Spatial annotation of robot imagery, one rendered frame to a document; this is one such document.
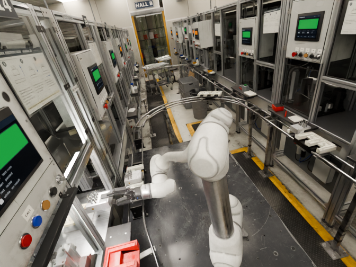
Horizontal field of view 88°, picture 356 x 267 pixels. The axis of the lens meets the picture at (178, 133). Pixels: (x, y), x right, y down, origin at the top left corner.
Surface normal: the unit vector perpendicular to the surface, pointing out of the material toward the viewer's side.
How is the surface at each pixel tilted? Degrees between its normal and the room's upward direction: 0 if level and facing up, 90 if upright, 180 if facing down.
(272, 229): 0
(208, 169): 84
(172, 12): 90
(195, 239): 0
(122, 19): 90
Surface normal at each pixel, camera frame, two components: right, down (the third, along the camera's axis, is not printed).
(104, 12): 0.18, 0.47
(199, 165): -0.29, 0.44
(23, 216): 0.97, -0.21
